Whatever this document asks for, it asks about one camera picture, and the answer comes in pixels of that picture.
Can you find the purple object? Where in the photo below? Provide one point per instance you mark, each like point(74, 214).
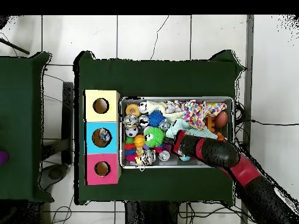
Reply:
point(3, 157)

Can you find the brown toy football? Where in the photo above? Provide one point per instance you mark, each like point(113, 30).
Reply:
point(221, 119)

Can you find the dark green side table cloth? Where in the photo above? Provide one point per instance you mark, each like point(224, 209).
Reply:
point(21, 116)

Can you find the blue spiky rubber ball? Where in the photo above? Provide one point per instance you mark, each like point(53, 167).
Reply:
point(156, 116)

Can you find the toy burger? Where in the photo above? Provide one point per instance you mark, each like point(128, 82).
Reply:
point(132, 110)

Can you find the crushed silver can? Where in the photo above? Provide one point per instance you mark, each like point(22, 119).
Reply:
point(148, 156)

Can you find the smooth silver can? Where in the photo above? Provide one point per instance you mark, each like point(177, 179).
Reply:
point(130, 121)

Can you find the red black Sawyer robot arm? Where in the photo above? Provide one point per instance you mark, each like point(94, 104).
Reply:
point(215, 151)

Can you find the black upright panel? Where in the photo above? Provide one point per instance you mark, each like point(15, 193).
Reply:
point(68, 116)

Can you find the grey round floor base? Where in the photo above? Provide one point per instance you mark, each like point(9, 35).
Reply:
point(56, 173)

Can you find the cream knitted cloth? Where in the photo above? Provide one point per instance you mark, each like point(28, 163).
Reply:
point(152, 106)

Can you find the small orange basketball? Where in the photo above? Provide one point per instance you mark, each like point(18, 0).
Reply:
point(139, 141)

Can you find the polka dot colourful cloth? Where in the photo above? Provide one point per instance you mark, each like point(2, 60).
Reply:
point(198, 112)

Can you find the wooden box with three holes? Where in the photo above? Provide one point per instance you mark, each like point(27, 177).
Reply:
point(112, 100)

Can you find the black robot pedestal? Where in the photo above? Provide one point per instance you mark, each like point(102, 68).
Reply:
point(154, 214)

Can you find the mint green fuzzy cloth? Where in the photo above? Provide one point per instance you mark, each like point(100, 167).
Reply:
point(180, 126)

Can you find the clear plastic bottle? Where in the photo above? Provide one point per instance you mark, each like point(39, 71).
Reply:
point(105, 136)

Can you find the green spiky rubber ball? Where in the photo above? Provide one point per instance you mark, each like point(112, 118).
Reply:
point(154, 136)

